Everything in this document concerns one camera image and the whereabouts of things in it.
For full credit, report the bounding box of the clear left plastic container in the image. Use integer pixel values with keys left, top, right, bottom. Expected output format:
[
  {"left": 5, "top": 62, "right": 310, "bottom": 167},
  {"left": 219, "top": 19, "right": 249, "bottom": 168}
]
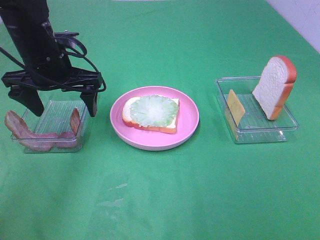
[{"left": 11, "top": 89, "right": 93, "bottom": 154}]

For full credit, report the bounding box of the green lettuce leaf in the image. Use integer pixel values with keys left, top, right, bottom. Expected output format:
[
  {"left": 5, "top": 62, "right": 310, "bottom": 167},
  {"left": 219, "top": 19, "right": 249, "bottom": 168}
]
[{"left": 126, "top": 94, "right": 180, "bottom": 128}]

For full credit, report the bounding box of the clear right plastic container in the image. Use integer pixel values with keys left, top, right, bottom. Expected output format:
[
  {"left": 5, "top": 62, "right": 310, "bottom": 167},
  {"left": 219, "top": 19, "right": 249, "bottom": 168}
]
[{"left": 215, "top": 76, "right": 299, "bottom": 144}]

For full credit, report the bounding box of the green tablecloth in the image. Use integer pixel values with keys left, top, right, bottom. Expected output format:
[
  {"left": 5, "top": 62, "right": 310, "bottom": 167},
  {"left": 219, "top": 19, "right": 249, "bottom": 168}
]
[{"left": 0, "top": 0, "right": 320, "bottom": 240}]

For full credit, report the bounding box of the upright bread slice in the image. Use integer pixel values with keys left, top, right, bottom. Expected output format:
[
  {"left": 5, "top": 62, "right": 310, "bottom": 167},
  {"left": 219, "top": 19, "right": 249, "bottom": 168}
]
[{"left": 252, "top": 55, "right": 298, "bottom": 121}]

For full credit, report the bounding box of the clear plastic container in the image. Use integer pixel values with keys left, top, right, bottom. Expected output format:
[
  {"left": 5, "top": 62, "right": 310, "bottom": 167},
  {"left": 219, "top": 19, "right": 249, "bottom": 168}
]
[
  {"left": 11, "top": 89, "right": 93, "bottom": 154},
  {"left": 215, "top": 76, "right": 299, "bottom": 144}
]

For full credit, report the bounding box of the pink round plate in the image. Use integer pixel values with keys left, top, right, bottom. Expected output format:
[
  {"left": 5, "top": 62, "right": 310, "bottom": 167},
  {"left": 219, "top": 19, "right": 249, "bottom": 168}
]
[{"left": 109, "top": 86, "right": 200, "bottom": 151}]

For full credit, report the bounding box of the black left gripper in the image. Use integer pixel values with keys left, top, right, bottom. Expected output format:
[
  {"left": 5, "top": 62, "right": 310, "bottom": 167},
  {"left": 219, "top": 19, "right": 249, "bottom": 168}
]
[{"left": 2, "top": 53, "right": 103, "bottom": 117}]

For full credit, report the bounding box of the yellow cheese slice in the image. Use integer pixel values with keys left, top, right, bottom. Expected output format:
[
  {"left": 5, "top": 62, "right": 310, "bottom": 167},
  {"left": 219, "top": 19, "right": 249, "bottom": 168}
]
[{"left": 227, "top": 89, "right": 246, "bottom": 127}]

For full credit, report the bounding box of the bread slice with brown crust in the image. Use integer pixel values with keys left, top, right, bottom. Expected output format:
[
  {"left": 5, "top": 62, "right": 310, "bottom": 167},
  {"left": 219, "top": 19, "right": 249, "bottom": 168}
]
[{"left": 122, "top": 94, "right": 180, "bottom": 134}]

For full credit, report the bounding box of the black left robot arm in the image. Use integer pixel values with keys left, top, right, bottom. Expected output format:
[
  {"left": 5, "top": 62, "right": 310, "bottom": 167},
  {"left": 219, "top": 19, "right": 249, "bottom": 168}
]
[{"left": 0, "top": 0, "right": 106, "bottom": 117}]

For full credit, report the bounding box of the bacon strip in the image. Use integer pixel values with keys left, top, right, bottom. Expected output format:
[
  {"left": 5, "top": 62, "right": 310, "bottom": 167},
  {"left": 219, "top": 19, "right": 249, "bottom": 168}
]
[
  {"left": 4, "top": 110, "right": 58, "bottom": 152},
  {"left": 55, "top": 107, "right": 81, "bottom": 149}
]

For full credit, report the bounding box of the black cable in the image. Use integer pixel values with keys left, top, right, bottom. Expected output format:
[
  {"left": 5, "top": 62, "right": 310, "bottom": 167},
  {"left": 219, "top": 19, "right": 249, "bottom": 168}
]
[{"left": 0, "top": 32, "right": 107, "bottom": 93}]

